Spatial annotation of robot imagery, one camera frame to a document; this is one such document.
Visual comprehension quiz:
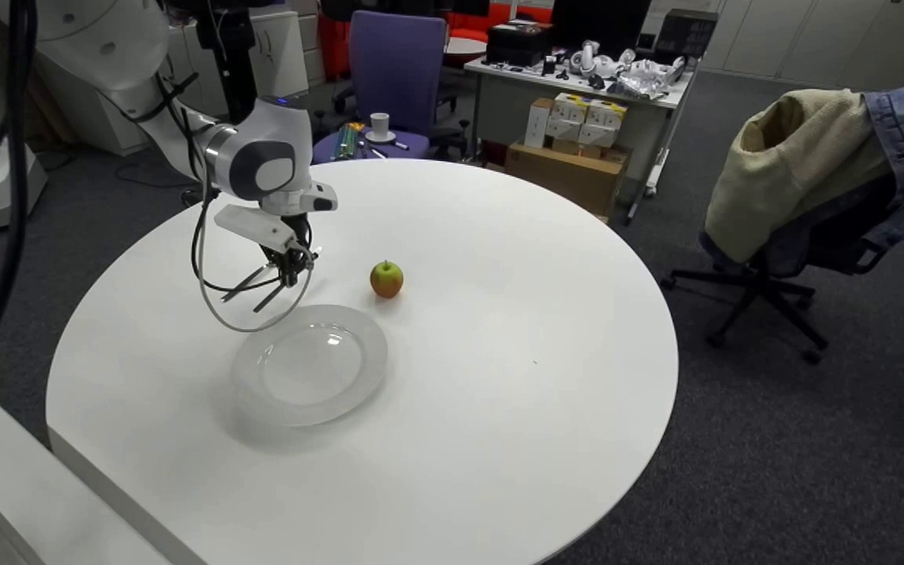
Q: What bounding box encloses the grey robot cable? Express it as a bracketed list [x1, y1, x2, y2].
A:
[198, 184, 316, 337]

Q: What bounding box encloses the black box device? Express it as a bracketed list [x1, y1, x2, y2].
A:
[484, 20, 558, 71]

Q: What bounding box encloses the silver fork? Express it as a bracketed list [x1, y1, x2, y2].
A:
[221, 263, 272, 306]

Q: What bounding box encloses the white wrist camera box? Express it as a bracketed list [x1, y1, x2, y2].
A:
[209, 198, 297, 253]

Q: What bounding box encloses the red green apple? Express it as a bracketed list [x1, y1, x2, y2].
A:
[367, 260, 408, 306]

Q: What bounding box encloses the white round plate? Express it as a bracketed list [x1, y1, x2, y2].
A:
[226, 300, 391, 431]

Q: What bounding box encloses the white floor machine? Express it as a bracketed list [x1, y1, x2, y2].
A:
[0, 59, 53, 240]

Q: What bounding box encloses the white filing cabinet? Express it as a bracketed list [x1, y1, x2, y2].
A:
[247, 8, 313, 110]

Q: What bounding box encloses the white box with yellow labels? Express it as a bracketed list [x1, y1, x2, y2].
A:
[542, 90, 632, 160]

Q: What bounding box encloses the large black monitor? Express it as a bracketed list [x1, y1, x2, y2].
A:
[549, 0, 655, 62]

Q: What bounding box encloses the white office desk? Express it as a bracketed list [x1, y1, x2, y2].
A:
[460, 52, 696, 227]

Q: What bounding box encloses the beige jacket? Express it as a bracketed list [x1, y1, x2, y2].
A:
[702, 85, 894, 266]

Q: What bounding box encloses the purple office chair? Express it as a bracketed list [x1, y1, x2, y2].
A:
[307, 9, 453, 168]

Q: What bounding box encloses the black swivel office chair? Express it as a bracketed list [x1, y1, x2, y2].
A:
[663, 171, 902, 370]

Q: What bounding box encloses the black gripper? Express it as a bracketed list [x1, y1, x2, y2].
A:
[260, 213, 319, 293]

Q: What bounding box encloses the pile of white clutter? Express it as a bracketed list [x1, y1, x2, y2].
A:
[549, 37, 690, 108]

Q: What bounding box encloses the plain white carton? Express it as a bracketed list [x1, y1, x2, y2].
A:
[521, 93, 557, 154]

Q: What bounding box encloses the small black monitor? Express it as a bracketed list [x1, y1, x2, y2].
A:
[653, 8, 723, 65]

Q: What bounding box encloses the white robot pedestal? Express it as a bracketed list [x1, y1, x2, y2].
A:
[0, 399, 209, 565]

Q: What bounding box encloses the black tripod stand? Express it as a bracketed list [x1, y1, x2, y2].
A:
[194, 0, 267, 126]

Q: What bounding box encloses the brown cardboard box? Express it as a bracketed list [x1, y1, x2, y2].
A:
[502, 142, 632, 220]

